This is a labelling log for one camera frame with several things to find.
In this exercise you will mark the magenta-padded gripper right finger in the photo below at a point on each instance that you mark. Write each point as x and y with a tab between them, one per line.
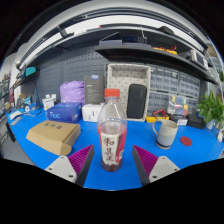
160	166

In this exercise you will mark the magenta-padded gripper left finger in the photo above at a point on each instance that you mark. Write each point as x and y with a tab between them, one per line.
63	166

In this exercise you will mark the clear red-capped drink bottle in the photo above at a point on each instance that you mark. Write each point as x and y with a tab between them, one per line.
111	133

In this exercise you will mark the brown cardboard box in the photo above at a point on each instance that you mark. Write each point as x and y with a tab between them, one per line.
53	135

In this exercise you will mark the grey and white ceramic mug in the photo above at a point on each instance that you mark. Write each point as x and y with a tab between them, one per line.
168	133

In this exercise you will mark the flat round red coaster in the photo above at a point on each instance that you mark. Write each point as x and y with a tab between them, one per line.
186	141

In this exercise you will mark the yellow multimeter with leads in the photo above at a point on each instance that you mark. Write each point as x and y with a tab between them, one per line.
151	118

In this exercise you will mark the black box with white label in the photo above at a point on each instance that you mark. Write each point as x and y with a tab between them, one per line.
181	121

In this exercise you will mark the blue printed carton box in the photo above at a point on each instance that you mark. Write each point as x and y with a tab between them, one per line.
65	112

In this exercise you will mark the plain black box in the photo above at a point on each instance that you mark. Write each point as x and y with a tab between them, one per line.
196	121

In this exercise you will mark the white carton box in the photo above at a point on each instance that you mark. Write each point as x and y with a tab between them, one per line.
90	113

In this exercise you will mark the grey small-parts drawer cabinet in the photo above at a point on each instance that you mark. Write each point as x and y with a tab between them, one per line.
164	78
159	101
190	85
194	105

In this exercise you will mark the small white printed carton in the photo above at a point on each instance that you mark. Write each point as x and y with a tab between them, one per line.
49	102

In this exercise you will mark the white power adapter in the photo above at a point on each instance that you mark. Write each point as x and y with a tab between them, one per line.
220	135

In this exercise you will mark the black zip case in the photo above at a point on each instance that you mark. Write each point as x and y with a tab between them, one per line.
136	101

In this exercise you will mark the purple plastic bag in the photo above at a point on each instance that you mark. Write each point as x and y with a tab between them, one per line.
71	91

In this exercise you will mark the green potted plant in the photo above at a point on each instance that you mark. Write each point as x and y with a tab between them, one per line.
210	108

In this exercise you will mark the dark grey flat box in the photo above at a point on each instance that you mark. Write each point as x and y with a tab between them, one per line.
94	88

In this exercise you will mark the white perforated tray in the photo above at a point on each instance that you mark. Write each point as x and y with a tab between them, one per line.
120	78

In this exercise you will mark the white metal shelf rack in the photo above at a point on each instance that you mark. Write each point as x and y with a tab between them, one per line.
213	63

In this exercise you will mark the black wall shelf unit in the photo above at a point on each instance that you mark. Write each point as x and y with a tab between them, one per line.
133	53

